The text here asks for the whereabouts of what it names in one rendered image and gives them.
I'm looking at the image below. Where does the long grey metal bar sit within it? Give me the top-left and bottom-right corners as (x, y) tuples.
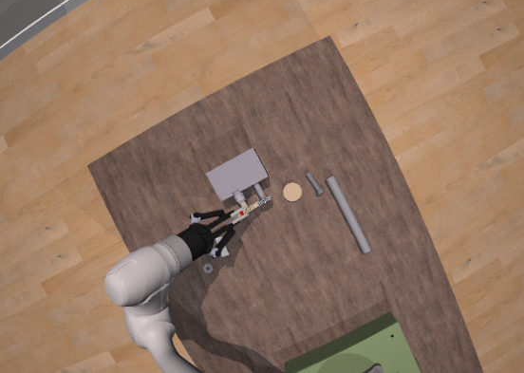
(325, 175), (371, 253)

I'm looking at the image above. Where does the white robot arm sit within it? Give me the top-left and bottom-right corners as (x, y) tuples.
(104, 234), (203, 373)

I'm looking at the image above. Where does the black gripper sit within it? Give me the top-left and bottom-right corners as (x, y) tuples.
(177, 206), (249, 261)

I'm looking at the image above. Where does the tan round disc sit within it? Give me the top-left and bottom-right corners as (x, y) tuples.
(283, 182), (302, 201)

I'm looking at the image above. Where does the grey shaft with cream gear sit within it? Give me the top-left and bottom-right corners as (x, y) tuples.
(234, 198), (259, 218)

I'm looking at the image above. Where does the grey hex bolt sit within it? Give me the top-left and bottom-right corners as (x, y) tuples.
(306, 173), (325, 195)

